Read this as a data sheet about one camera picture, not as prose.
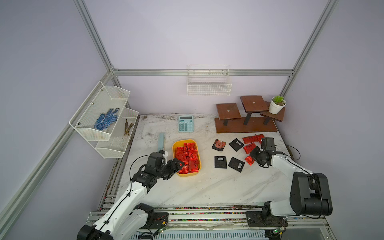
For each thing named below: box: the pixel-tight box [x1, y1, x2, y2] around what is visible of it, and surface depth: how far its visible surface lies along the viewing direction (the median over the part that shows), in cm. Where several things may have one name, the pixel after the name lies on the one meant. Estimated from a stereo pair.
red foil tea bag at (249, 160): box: [244, 156, 255, 166], surface depth 92 cm
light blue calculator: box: [178, 115, 194, 133], surface depth 114 cm
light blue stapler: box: [158, 133, 165, 152], surface depth 103 cm
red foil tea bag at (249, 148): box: [243, 142, 257, 154], surface depth 103 cm
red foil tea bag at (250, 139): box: [242, 135, 259, 144], surface depth 107 cm
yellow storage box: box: [172, 139, 202, 177], surface depth 95 cm
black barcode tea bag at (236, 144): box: [228, 138, 245, 152], surface depth 106 cm
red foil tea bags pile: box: [175, 142, 199, 174], surface depth 95 cm
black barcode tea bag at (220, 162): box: [214, 155, 227, 169], surface depth 97 cm
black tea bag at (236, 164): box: [228, 156, 246, 173], surface depth 95 cm
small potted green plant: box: [269, 95, 287, 115], surface depth 97 cm
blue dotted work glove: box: [94, 108, 120, 131], surface depth 78 cm
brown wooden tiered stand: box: [214, 95, 286, 134], surface depth 104 cm
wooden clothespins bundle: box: [124, 119, 134, 136], surface depth 97 cm
